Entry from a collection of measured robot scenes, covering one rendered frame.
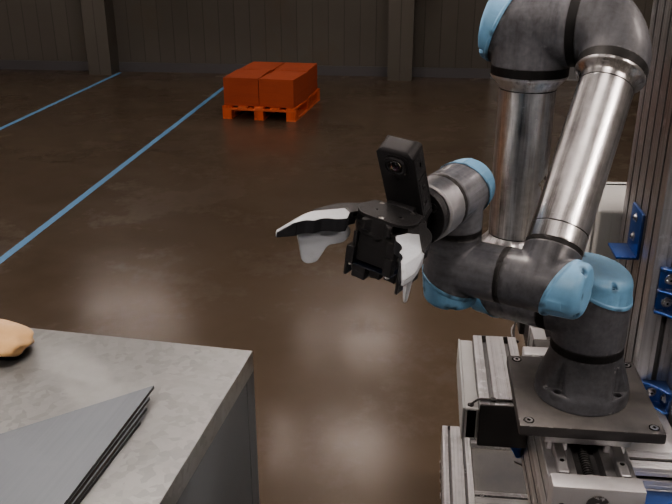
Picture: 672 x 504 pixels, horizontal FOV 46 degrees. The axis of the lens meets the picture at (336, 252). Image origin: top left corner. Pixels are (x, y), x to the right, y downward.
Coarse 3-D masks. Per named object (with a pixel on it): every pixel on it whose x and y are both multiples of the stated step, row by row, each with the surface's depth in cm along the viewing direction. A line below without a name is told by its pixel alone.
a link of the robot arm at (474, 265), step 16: (448, 240) 102; (464, 240) 102; (480, 240) 104; (432, 256) 104; (448, 256) 103; (464, 256) 103; (480, 256) 102; (496, 256) 101; (432, 272) 105; (448, 272) 104; (464, 272) 102; (480, 272) 101; (432, 288) 106; (448, 288) 105; (464, 288) 103; (480, 288) 102; (432, 304) 107; (448, 304) 106; (464, 304) 106
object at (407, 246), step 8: (400, 240) 82; (408, 240) 83; (416, 240) 83; (400, 248) 82; (408, 248) 81; (416, 248) 81; (400, 256) 80; (408, 256) 79; (416, 256) 79; (400, 264) 78; (408, 264) 78; (416, 264) 79; (400, 272) 77; (408, 272) 77; (416, 272) 79; (400, 280) 77; (408, 280) 77; (408, 288) 81; (408, 296) 82
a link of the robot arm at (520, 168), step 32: (512, 0) 113; (544, 0) 111; (576, 0) 109; (480, 32) 116; (512, 32) 114; (544, 32) 111; (512, 64) 115; (544, 64) 114; (512, 96) 118; (544, 96) 118; (512, 128) 120; (544, 128) 120; (512, 160) 122; (544, 160) 122; (512, 192) 123; (512, 224) 125; (512, 320) 131
